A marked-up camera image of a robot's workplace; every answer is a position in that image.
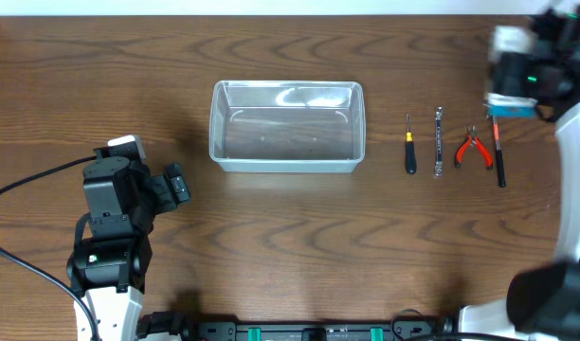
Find white blue cardboard box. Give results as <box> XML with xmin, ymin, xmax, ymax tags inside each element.
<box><xmin>485</xmin><ymin>93</ymin><xmax>537</xmax><ymax>118</ymax></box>

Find silver wrench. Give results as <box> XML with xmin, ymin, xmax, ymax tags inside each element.
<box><xmin>434</xmin><ymin>106</ymin><xmax>444</xmax><ymax>178</ymax></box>

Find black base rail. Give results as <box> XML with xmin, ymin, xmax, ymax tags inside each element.
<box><xmin>136</xmin><ymin>310</ymin><xmax>462</xmax><ymax>341</ymax></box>

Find clear plastic container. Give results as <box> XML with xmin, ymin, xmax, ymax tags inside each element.
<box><xmin>208</xmin><ymin>81</ymin><xmax>366</xmax><ymax>173</ymax></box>

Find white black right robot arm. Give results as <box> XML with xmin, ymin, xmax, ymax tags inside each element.
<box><xmin>452</xmin><ymin>52</ymin><xmax>580</xmax><ymax>340</ymax></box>

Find red handled pliers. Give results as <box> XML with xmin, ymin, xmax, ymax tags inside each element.
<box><xmin>453</xmin><ymin>125</ymin><xmax>495</xmax><ymax>171</ymax></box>

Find black yellow screwdriver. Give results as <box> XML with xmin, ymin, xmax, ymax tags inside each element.
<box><xmin>405</xmin><ymin>114</ymin><xmax>417</xmax><ymax>175</ymax></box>

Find small black orange hammer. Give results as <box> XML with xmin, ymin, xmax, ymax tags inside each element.
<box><xmin>490</xmin><ymin>116</ymin><xmax>507</xmax><ymax>188</ymax></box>

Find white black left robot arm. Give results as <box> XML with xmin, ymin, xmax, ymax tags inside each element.
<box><xmin>67</xmin><ymin>141</ymin><xmax>191</xmax><ymax>340</ymax></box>

